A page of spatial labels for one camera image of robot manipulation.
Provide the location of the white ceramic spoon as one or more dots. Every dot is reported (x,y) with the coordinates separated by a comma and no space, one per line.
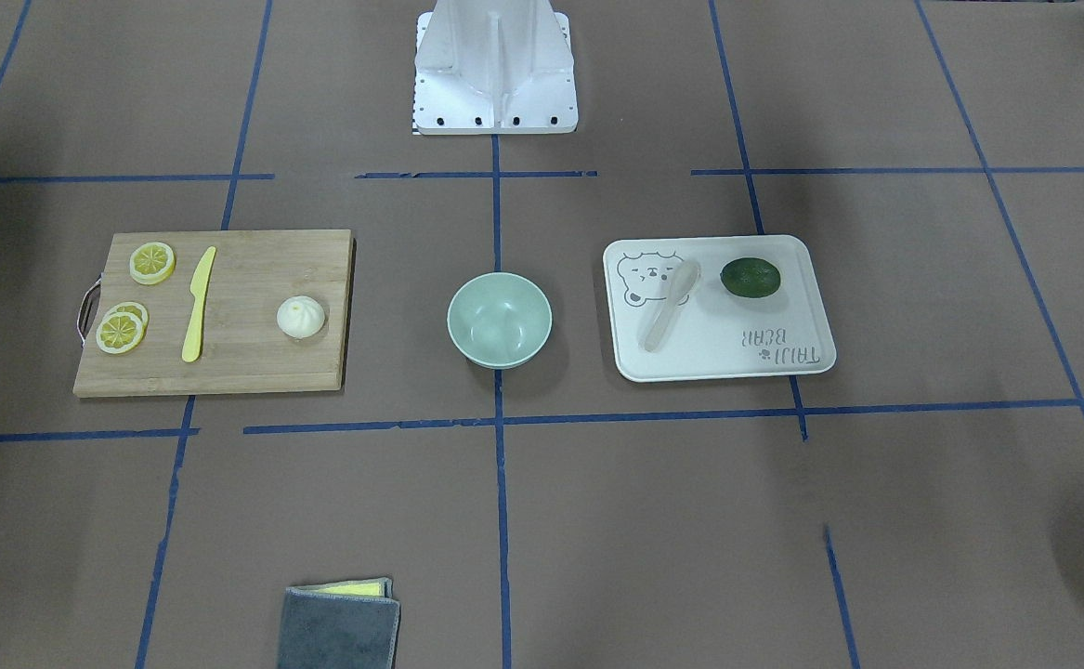
(680,286)

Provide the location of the white steamed bun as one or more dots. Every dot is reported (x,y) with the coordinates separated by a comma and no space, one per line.
(300,317)

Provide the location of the light green bowl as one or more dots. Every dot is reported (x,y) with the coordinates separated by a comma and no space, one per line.
(499,320)

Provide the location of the white bear tray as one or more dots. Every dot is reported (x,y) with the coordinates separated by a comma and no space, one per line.
(714,333)

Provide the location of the green avocado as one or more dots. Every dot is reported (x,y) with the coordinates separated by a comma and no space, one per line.
(751,277)

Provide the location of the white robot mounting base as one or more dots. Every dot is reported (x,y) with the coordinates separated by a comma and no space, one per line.
(494,68)

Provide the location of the bamboo cutting board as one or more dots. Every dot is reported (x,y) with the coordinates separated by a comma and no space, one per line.
(243,351)

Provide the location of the grey folded cloth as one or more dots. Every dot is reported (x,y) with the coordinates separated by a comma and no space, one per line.
(348,624)

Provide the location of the yellow plastic knife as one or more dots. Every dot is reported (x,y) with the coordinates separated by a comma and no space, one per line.
(198,287)

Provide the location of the lemon slice single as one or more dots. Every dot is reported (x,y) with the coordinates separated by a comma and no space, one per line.
(151,263)

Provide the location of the lemon slice bottom stacked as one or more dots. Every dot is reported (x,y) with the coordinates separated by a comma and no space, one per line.
(131,307)

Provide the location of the lemon slice stacked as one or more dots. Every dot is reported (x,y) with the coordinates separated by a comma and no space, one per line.
(131,307)
(119,332)

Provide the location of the lemon slice top stacked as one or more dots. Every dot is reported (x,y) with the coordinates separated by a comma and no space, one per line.
(119,332)

